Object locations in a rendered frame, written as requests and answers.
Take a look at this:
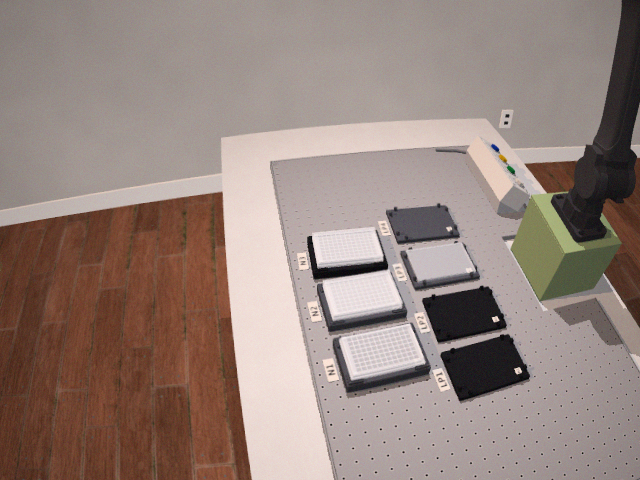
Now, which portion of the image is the white label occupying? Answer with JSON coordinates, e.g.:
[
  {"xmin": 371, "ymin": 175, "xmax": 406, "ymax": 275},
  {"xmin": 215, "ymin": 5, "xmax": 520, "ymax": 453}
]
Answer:
[
  {"xmin": 322, "ymin": 358, "xmax": 339, "ymax": 382},
  {"xmin": 378, "ymin": 221, "xmax": 391, "ymax": 236},
  {"xmin": 297, "ymin": 253, "xmax": 309, "ymax": 270},
  {"xmin": 414, "ymin": 312, "xmax": 430, "ymax": 333},
  {"xmin": 307, "ymin": 301, "xmax": 322, "ymax": 322},
  {"xmin": 432, "ymin": 368, "xmax": 450, "ymax": 392},
  {"xmin": 392, "ymin": 264, "xmax": 407, "ymax": 282}
]

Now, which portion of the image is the white button panel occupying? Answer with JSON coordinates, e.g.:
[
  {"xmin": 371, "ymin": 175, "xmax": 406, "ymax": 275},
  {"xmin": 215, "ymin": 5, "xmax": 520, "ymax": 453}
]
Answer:
[{"xmin": 435, "ymin": 136, "xmax": 530, "ymax": 214}]

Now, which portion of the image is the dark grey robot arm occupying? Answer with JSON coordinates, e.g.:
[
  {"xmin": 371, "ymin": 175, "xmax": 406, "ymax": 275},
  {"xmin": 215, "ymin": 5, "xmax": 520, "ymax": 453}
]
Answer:
[{"xmin": 551, "ymin": 0, "xmax": 640, "ymax": 243}]

